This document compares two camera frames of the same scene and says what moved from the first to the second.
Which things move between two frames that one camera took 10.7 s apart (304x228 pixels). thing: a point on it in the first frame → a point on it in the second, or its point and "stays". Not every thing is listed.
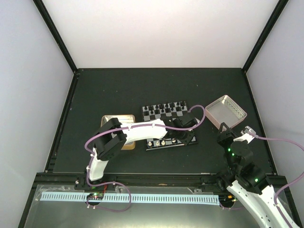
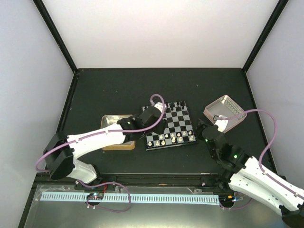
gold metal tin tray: (122, 118) stays
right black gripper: (229, 135) → (201, 127)
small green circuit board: (97, 196) stays
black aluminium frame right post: (279, 9) stays
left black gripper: (186, 140) → (160, 129)
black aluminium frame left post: (55, 33) stays
